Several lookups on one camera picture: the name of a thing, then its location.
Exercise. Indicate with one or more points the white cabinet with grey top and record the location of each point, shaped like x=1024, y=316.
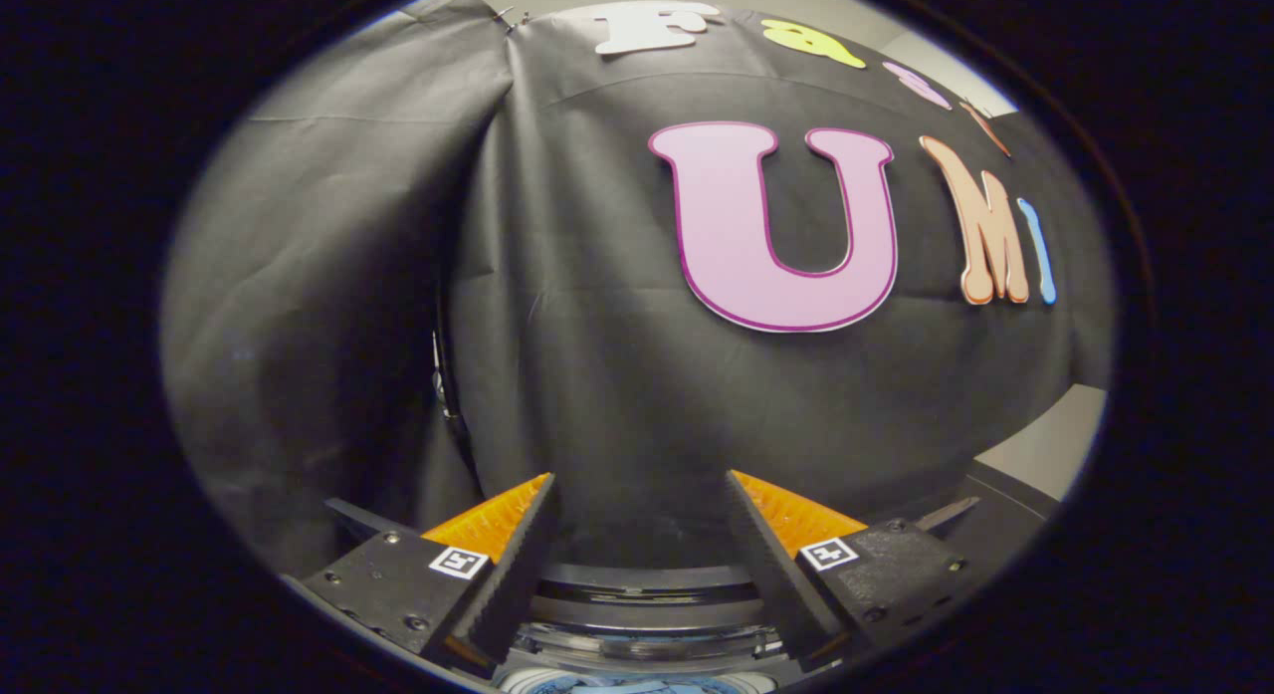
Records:
x=1045, y=445

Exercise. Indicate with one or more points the light blue shirt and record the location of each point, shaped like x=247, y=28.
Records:
x=637, y=686

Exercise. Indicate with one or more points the black backdrop cloth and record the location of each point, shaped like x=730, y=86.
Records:
x=328, y=306

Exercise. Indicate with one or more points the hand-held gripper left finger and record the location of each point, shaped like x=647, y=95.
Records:
x=513, y=584

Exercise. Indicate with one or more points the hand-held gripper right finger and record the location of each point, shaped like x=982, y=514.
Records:
x=776, y=575

